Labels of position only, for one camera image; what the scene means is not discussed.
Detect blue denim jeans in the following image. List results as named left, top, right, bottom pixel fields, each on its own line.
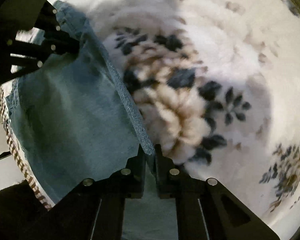
left=6, top=1, right=178, bottom=239

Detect floral fleece bed blanket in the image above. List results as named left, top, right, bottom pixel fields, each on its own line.
left=0, top=0, right=300, bottom=239

